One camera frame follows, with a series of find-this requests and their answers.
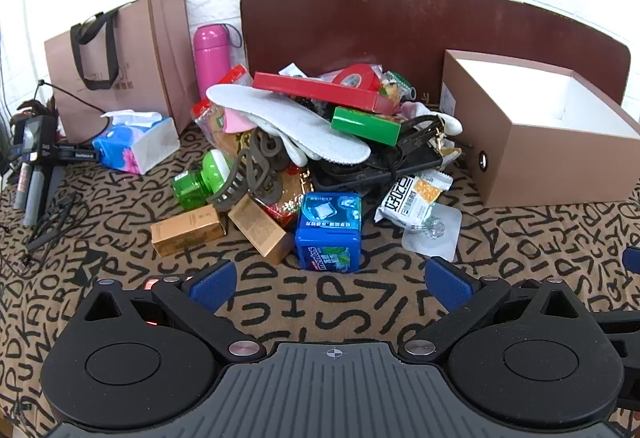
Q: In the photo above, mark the flat red box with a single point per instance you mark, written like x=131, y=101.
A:
x=320, y=90

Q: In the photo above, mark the brown paper bag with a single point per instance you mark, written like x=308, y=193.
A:
x=135, y=62

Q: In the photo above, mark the red and white packet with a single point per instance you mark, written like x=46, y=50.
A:
x=235, y=75

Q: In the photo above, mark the letter-print desktop cloth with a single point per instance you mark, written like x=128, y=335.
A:
x=350, y=298

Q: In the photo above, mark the blue mint box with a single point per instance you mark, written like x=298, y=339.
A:
x=327, y=238

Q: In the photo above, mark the black camera on tripod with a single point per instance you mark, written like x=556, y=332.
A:
x=35, y=132

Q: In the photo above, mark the gold cosmetic box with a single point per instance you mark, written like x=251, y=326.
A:
x=187, y=230
x=262, y=230

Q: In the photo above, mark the green box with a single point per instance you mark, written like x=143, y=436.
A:
x=365, y=125

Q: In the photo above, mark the dark brown wooden board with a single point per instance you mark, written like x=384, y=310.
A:
x=400, y=27

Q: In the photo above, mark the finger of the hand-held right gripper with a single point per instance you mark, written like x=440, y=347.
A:
x=615, y=325
x=632, y=263

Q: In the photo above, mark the brown wavy hair clip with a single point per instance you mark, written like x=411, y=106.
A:
x=267, y=150

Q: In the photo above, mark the pink thermos bottle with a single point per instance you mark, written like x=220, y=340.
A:
x=212, y=62

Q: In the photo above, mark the green plastic bottle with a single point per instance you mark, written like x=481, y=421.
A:
x=192, y=185

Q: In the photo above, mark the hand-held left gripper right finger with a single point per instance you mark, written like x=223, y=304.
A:
x=445, y=280

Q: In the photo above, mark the red patterned snack packet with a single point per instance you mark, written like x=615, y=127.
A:
x=285, y=203

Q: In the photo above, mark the white glove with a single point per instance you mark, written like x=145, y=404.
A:
x=445, y=122

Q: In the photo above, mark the clear adhesive hook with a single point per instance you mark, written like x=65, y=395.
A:
x=435, y=240

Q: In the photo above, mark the green and yellow snack packet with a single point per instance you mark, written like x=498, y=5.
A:
x=395, y=90

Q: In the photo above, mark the floral tissue pack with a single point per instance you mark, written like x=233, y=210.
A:
x=145, y=145

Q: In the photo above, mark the white snack packet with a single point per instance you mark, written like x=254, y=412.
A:
x=405, y=200

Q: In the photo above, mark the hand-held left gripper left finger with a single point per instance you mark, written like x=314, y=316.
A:
x=215, y=280

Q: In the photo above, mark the brown cardboard box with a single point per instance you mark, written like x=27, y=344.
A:
x=550, y=167

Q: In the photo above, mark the white shoe insole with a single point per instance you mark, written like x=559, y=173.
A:
x=280, y=117

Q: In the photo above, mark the brown hair claw clip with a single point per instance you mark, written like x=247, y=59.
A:
x=230, y=193

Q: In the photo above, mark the red tape roll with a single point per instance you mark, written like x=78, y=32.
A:
x=367, y=75

